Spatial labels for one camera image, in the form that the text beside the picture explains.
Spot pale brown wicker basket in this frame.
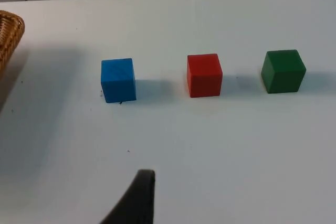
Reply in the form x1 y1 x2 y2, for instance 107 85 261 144
0 10 26 81

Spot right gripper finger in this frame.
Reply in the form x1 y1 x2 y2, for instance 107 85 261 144
99 169 156 224

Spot green cube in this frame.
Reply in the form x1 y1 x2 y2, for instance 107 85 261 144
260 49 307 94

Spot blue cube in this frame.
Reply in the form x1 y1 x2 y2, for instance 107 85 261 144
100 58 138 103

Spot red cube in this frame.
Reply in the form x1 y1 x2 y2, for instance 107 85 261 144
186 53 223 98

